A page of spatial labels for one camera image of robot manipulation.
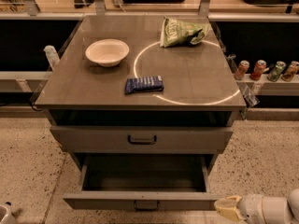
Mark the brown soda can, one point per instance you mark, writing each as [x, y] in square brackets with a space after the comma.
[291, 71]

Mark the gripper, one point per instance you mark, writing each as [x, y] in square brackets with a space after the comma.
[250, 207]

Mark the blue snack packet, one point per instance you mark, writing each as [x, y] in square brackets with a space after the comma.
[143, 84]

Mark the green chip bag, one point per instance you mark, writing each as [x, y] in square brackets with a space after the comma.
[176, 32]

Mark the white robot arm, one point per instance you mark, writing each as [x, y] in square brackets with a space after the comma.
[260, 209]

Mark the green soda can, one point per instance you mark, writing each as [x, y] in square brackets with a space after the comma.
[276, 71]

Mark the white robot base corner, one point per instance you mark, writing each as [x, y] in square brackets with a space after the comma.
[6, 216]

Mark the grey bottom drawer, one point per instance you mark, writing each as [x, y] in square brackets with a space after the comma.
[143, 182]

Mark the grey drawer cabinet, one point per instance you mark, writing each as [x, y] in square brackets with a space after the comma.
[199, 88]

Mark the white bowl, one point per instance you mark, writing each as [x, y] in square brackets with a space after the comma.
[107, 52]

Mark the orange-red soda can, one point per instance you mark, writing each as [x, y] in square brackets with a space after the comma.
[258, 70]

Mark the grey drawer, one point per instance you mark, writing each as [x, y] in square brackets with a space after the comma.
[144, 140]
[143, 182]

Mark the red soda can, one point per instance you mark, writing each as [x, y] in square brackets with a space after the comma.
[241, 70]

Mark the white bottle left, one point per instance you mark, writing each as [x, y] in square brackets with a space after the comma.
[52, 56]

